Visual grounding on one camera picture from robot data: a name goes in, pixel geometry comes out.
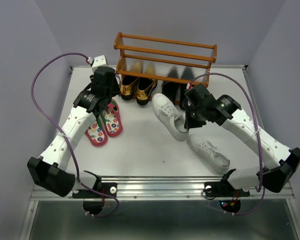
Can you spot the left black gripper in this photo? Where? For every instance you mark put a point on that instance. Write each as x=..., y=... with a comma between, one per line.
x=116, y=87

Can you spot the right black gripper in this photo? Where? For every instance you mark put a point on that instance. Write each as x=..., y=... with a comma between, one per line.
x=189, y=123

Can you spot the white sneaker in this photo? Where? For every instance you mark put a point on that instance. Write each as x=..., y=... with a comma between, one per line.
x=166, y=112
x=209, y=153

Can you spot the pink sandal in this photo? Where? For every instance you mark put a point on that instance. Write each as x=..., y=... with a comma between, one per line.
x=112, y=119
x=96, y=134

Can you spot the gold loafer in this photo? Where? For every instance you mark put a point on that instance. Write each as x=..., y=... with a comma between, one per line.
x=129, y=82
x=145, y=86

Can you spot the black loafer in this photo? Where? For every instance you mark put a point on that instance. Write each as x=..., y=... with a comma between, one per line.
x=186, y=75
x=170, y=88

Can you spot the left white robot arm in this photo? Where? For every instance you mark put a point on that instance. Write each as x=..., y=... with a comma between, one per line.
x=49, y=169

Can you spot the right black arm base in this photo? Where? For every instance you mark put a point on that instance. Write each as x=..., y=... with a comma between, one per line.
x=230, y=202

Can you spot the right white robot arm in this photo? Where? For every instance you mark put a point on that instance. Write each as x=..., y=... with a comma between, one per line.
x=278, y=161

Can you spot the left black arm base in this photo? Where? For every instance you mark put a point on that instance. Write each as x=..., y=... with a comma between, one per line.
x=99, y=198

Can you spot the orange wooden shoe shelf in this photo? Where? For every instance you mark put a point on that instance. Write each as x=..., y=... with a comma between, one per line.
x=164, y=54

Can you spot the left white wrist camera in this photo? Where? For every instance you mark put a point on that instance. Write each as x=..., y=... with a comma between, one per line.
x=99, y=61

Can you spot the aluminium front rail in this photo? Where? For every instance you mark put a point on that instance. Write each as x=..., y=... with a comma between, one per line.
x=159, y=189

